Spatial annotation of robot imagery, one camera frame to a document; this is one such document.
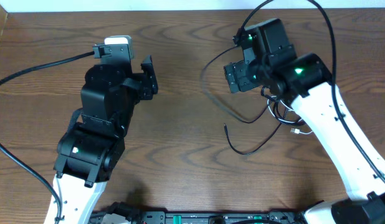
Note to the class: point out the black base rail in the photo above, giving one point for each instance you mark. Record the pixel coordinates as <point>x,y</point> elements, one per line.
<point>120,212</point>

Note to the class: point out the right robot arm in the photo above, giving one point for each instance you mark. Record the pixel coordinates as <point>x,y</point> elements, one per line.
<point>303,83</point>

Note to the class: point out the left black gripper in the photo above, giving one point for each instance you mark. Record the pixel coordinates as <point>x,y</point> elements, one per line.
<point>147,89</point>

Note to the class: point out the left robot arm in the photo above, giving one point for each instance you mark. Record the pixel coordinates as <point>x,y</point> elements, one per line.
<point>95,139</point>

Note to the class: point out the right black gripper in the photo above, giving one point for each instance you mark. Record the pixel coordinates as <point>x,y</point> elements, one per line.
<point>236,73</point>

